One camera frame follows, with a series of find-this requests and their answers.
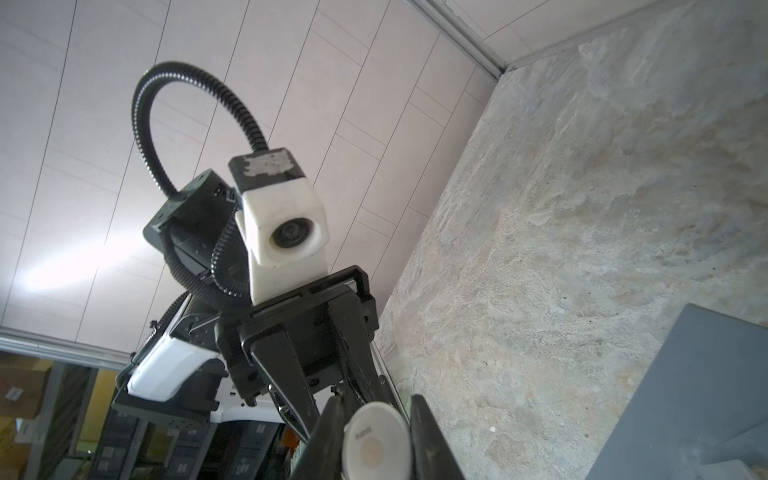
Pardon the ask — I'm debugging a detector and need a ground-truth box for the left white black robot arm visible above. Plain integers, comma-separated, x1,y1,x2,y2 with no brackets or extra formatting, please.
116,158,395,439

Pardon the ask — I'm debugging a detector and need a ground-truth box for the white glue stick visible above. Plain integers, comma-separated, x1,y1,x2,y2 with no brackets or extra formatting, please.
341,402,412,480

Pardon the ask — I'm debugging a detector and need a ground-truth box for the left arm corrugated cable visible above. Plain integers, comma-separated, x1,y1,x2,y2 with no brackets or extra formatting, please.
130,61,270,313

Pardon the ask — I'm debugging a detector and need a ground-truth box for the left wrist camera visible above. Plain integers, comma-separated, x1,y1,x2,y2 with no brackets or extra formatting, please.
228,148,329,305

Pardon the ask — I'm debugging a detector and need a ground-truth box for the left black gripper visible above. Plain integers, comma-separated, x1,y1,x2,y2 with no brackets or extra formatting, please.
142,171,397,441

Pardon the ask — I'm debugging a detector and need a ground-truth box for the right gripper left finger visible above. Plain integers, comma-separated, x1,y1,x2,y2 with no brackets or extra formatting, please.
289,395,347,480

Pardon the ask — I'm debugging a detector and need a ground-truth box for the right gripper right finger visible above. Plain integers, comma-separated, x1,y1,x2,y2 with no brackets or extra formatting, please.
410,395,465,480

